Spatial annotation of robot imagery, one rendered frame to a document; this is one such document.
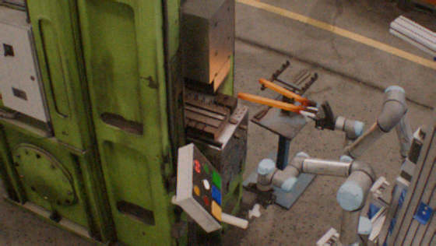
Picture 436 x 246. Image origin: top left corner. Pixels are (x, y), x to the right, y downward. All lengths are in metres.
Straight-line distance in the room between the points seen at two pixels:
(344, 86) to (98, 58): 2.74
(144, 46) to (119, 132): 0.64
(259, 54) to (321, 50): 0.57
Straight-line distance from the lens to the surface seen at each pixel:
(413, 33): 2.54
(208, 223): 3.04
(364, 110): 5.18
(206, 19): 2.93
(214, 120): 3.52
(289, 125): 3.97
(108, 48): 3.07
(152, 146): 3.26
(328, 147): 4.82
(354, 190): 2.62
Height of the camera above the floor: 3.42
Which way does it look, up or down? 44 degrees down
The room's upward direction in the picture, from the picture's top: straight up
